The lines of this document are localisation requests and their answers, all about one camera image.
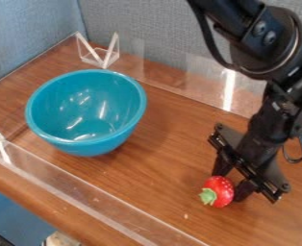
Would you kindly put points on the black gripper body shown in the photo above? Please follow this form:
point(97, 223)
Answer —
point(254, 159)

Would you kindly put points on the clear acrylic barrier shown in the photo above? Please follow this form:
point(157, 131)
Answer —
point(189, 75)
point(128, 220)

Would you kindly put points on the blue bowl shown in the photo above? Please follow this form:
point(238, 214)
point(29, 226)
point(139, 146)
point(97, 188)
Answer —
point(85, 111)

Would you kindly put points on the clear acrylic back barrier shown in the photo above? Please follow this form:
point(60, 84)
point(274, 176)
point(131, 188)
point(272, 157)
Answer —
point(189, 75)

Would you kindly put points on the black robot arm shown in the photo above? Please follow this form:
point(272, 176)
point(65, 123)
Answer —
point(255, 39)

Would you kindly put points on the red toy strawberry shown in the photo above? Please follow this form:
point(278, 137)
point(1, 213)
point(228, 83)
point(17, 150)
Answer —
point(217, 192)

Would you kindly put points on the clear acrylic front barrier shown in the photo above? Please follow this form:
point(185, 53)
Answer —
point(128, 220)

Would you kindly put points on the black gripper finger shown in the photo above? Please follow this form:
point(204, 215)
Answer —
point(244, 189)
point(223, 164)

